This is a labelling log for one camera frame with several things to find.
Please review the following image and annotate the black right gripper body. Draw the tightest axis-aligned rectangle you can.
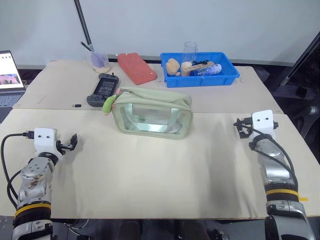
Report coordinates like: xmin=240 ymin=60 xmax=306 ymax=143
xmin=239 ymin=116 xmax=254 ymax=140

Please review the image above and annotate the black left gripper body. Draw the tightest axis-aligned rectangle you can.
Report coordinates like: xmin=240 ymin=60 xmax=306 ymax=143
xmin=55 ymin=139 xmax=73 ymax=154

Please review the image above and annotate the green transparent toiletry bag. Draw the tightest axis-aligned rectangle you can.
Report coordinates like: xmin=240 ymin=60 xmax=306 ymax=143
xmin=102 ymin=86 xmax=194 ymax=142

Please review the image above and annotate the blue plastic bin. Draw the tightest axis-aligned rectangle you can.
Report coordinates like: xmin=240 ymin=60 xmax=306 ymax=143
xmin=159 ymin=51 xmax=241 ymax=89

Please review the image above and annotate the black handheld game controller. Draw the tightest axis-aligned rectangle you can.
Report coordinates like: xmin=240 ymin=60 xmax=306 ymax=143
xmin=86 ymin=72 xmax=121 ymax=107

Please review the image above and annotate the blue purple bottle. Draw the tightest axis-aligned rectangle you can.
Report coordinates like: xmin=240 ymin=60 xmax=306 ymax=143
xmin=189 ymin=63 xmax=223 ymax=77

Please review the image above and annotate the black chair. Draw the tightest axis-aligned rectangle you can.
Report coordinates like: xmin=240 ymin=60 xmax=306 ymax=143
xmin=291 ymin=84 xmax=320 ymax=156

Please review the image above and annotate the clear cup with purple object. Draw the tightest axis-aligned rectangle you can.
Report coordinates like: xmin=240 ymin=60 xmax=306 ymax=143
xmin=80 ymin=41 xmax=111 ymax=74

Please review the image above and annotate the open laptop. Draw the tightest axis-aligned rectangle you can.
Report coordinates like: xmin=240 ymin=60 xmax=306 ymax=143
xmin=0 ymin=49 xmax=27 ymax=124

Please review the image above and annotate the clear glass beaker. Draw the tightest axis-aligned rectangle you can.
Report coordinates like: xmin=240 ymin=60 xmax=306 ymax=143
xmin=182 ymin=41 xmax=200 ymax=66

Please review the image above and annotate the tan plush toy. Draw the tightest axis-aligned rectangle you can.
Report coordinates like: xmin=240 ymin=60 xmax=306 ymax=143
xmin=165 ymin=57 xmax=182 ymax=77

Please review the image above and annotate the black stand leg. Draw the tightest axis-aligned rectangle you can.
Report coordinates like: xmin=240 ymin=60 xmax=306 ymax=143
xmin=284 ymin=31 xmax=320 ymax=86

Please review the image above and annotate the red brick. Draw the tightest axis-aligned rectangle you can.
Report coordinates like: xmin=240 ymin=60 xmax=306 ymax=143
xmin=117 ymin=52 xmax=158 ymax=86

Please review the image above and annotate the dark rounded shape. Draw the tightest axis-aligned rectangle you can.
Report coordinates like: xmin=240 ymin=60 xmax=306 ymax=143
xmin=174 ymin=220 xmax=211 ymax=240

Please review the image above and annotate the black rod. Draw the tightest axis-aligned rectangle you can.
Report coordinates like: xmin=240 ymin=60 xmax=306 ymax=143
xmin=73 ymin=0 xmax=95 ymax=52

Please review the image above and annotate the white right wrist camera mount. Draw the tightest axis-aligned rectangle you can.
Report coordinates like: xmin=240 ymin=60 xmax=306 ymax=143
xmin=250 ymin=109 xmax=279 ymax=139

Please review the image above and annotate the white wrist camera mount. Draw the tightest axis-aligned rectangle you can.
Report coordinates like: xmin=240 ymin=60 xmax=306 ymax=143
xmin=32 ymin=127 xmax=59 ymax=161
xmin=250 ymin=109 xmax=279 ymax=139

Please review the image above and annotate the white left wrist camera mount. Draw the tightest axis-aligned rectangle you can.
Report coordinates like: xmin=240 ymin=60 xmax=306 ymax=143
xmin=32 ymin=127 xmax=59 ymax=161

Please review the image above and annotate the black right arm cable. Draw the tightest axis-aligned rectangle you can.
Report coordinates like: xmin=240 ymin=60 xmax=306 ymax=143
xmin=240 ymin=124 xmax=300 ymax=191

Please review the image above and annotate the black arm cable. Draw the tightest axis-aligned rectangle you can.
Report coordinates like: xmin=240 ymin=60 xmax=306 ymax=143
xmin=0 ymin=130 xmax=35 ymax=209
xmin=240 ymin=124 xmax=300 ymax=191

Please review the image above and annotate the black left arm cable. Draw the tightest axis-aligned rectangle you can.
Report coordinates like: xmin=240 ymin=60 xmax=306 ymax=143
xmin=0 ymin=130 xmax=35 ymax=209

